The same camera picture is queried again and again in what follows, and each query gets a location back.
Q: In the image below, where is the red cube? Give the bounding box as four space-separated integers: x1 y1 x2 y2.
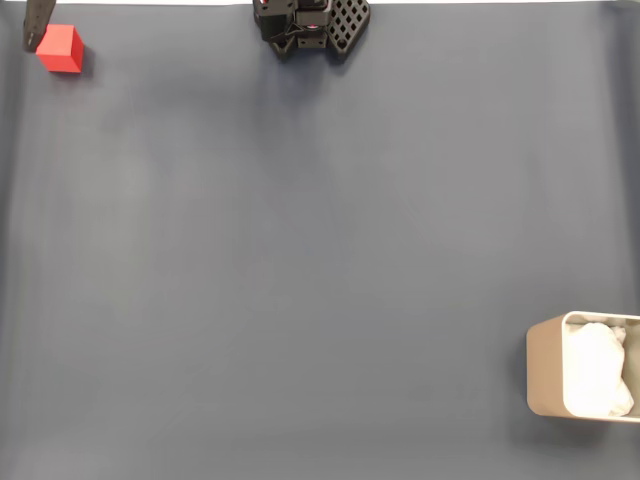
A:
35 24 86 75

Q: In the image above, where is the beige plastic box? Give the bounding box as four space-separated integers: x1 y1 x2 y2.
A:
525 309 640 425

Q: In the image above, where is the white crumpled paper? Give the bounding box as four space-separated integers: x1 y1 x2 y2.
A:
564 322 636 419

